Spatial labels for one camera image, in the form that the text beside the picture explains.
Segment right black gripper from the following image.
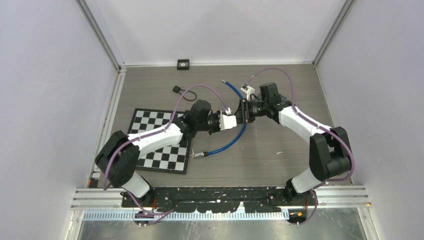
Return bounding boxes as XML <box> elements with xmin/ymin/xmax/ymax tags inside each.
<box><xmin>234</xmin><ymin>98</ymin><xmax>269</xmax><ymax>125</ymax></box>

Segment blue cable lock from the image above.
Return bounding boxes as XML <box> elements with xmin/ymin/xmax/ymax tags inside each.
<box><xmin>189</xmin><ymin>80</ymin><xmax>247</xmax><ymax>159</ymax></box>

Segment black cable padlock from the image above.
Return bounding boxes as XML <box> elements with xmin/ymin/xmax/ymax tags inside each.
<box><xmin>172</xmin><ymin>85</ymin><xmax>198</xmax><ymax>102</ymax></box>

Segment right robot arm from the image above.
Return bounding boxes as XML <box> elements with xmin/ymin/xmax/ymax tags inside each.
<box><xmin>236</xmin><ymin>82</ymin><xmax>354</xmax><ymax>205</ymax></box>

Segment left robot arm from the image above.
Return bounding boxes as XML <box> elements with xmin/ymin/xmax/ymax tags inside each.
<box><xmin>94</xmin><ymin>100</ymin><xmax>225</xmax><ymax>207</ymax></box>

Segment black white chessboard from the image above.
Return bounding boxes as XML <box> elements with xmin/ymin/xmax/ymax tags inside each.
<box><xmin>128</xmin><ymin>108</ymin><xmax>192</xmax><ymax>175</ymax></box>

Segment small black square device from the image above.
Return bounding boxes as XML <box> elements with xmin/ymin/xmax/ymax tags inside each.
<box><xmin>176</xmin><ymin>59</ymin><xmax>190</xmax><ymax>71</ymax></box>

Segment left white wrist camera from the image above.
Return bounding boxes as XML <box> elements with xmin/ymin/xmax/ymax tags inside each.
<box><xmin>218</xmin><ymin>111</ymin><xmax>238</xmax><ymax>131</ymax></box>

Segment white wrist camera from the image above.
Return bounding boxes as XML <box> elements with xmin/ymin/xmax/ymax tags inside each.
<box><xmin>218</xmin><ymin>111</ymin><xmax>238</xmax><ymax>131</ymax></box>
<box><xmin>240</xmin><ymin>83</ymin><xmax>255</xmax><ymax>100</ymax></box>

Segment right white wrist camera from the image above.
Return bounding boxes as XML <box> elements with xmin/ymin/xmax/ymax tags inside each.
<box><xmin>240</xmin><ymin>83</ymin><xmax>255</xmax><ymax>100</ymax></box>

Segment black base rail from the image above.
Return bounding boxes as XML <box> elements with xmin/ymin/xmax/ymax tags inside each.
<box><xmin>121</xmin><ymin>186</ymin><xmax>315</xmax><ymax>214</ymax></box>

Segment aluminium frame rail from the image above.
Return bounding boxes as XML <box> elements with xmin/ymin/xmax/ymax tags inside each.
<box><xmin>82</xmin><ymin>209</ymin><xmax>291</xmax><ymax>222</ymax></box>

